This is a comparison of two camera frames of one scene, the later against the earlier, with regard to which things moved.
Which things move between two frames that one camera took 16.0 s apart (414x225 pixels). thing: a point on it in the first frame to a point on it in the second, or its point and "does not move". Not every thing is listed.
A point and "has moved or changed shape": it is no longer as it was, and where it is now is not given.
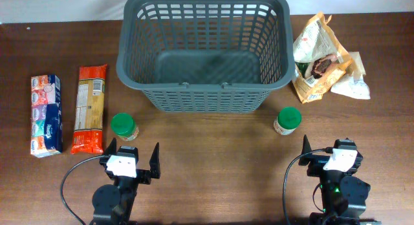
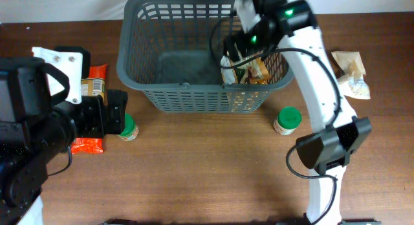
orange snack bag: x=320 y=62 has moved or changed shape
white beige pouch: x=352 y=84 does not move
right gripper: x=317 y=163 to x=248 y=46
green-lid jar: x=124 y=125 does not move
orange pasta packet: x=88 y=117 does not move
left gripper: x=145 y=175 to x=118 y=99
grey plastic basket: x=205 y=52 does not move
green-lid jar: x=288 y=120 does not move
